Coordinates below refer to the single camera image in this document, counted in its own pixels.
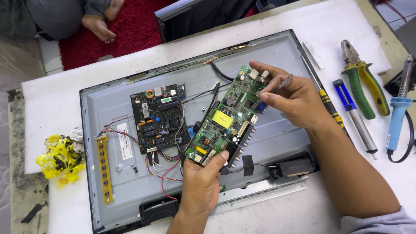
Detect person's left hand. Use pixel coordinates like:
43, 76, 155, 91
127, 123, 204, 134
180, 150, 230, 214

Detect person's right hand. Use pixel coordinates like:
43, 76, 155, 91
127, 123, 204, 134
249, 60, 329, 131

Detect green main circuit board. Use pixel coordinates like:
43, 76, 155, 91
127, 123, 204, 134
185, 65, 271, 174

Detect yellow black striped screwdriver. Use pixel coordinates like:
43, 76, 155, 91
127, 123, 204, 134
301, 55, 351, 138

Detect black television speaker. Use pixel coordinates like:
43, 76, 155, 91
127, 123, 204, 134
266, 158, 316, 181
139, 198, 180, 227

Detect blue desoldering pump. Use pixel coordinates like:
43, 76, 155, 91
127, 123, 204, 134
332, 79, 379, 161

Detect black tape piece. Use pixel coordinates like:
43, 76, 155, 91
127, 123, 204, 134
242, 155, 255, 177

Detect grey metal television back panel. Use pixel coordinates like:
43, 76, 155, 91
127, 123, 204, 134
80, 29, 320, 234

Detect black power supply board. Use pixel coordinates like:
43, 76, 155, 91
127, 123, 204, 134
130, 83, 191, 155

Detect white barcode sticker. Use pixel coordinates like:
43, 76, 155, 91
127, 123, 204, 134
117, 122, 134, 161

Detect yellow button strip board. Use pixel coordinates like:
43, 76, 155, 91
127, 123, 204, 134
94, 134, 114, 205

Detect narrow green driver board strip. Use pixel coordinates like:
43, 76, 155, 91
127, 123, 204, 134
126, 44, 253, 85

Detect black flat screen television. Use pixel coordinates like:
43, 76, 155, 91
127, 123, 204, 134
154, 0, 258, 43

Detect wad of yellow tape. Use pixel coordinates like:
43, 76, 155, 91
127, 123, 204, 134
35, 128, 86, 190

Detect white foam sheet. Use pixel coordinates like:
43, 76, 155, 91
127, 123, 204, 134
21, 0, 416, 234

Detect red shaggy rug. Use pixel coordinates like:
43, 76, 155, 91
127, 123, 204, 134
58, 0, 258, 71

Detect coloured wire bundle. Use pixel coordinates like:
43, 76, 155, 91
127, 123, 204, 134
97, 116, 184, 201

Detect silver metal bracket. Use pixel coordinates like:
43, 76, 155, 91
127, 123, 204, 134
211, 176, 309, 216

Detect green yellow handled pliers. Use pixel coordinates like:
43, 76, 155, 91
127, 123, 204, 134
340, 39, 391, 120

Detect thick black cable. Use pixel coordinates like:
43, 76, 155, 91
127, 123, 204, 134
210, 61, 235, 82

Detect blue handled soldering iron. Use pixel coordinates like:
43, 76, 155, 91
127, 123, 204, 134
385, 54, 415, 164

